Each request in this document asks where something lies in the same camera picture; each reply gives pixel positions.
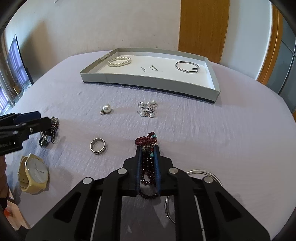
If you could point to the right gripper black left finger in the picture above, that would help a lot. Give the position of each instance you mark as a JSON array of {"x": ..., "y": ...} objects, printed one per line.
[{"x": 125, "y": 181}]

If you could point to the cream yellow wristwatch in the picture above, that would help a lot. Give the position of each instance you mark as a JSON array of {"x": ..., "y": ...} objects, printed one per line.
[{"x": 33, "y": 175}]

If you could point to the lavender bed sheet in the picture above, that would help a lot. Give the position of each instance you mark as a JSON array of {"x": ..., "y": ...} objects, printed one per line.
[{"x": 246, "y": 139}]

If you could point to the silver open cuff bangle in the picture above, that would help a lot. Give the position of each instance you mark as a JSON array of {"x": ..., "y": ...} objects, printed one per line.
[{"x": 187, "y": 67}]

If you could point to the grey cardboard tray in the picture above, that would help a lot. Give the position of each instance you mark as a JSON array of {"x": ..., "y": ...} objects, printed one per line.
[{"x": 154, "y": 69}]

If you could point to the single pearl pendant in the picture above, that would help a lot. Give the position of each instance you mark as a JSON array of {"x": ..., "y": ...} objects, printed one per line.
[{"x": 106, "y": 109}]

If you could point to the purple window curtain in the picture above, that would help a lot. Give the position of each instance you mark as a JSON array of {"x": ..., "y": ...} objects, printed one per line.
[{"x": 15, "y": 76}]

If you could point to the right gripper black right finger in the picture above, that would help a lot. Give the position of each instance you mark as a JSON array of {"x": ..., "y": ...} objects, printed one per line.
[{"x": 166, "y": 175}]

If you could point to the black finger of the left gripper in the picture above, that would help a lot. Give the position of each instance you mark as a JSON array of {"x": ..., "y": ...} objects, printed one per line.
[{"x": 38, "y": 125}]

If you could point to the orange wooden door frame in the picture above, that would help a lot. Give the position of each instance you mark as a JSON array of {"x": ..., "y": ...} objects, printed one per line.
[{"x": 203, "y": 27}]

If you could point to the large thin silver bangle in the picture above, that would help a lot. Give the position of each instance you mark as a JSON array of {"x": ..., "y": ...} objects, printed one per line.
[{"x": 184, "y": 195}]

